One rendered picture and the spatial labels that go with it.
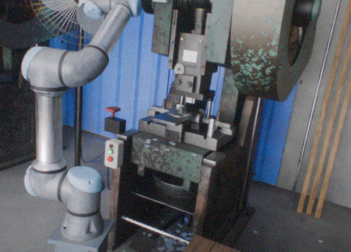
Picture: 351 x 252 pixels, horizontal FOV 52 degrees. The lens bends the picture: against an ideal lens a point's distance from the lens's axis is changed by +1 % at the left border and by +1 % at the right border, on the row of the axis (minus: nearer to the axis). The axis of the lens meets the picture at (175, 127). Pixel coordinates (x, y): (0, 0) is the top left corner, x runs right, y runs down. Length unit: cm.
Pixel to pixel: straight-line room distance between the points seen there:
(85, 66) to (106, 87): 243
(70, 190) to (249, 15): 87
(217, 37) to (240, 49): 30
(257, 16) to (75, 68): 65
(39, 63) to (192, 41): 81
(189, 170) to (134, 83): 179
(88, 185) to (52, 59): 43
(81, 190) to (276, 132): 198
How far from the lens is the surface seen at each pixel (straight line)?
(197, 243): 157
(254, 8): 135
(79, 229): 135
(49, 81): 122
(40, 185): 135
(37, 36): 278
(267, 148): 301
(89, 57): 119
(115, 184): 191
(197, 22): 181
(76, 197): 130
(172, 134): 178
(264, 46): 136
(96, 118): 371
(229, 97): 200
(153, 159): 180
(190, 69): 179
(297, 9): 165
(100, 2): 149
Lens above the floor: 123
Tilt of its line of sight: 17 degrees down
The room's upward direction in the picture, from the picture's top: 6 degrees clockwise
